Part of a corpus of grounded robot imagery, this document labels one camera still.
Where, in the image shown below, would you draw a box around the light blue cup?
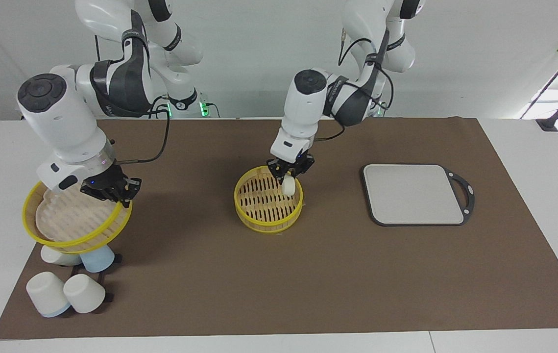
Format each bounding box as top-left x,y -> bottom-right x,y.
81,245 -> 116,274

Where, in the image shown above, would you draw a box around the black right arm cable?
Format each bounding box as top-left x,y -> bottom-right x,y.
114,96 -> 171,164

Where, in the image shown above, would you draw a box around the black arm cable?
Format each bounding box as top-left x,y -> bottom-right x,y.
114,96 -> 171,164
314,28 -> 395,143

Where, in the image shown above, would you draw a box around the white cup with blue rim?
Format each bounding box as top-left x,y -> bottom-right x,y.
25,271 -> 72,318

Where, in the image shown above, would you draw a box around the yellow bamboo steamer base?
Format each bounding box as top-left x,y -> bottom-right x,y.
233,165 -> 304,234

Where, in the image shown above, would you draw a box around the grey cutting board black rim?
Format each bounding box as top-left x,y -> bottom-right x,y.
360,164 -> 476,227

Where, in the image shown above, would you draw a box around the white cup lying sideways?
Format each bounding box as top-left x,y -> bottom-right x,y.
40,245 -> 84,267

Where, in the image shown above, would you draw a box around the yellow bamboo steamer lid tier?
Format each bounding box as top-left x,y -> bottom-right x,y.
22,180 -> 134,255

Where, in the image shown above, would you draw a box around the plain white cup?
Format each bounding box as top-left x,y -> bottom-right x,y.
63,273 -> 107,315

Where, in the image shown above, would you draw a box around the brown table mat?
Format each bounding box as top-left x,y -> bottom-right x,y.
0,117 -> 558,341

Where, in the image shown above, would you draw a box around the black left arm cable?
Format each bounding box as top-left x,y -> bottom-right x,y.
314,28 -> 395,143

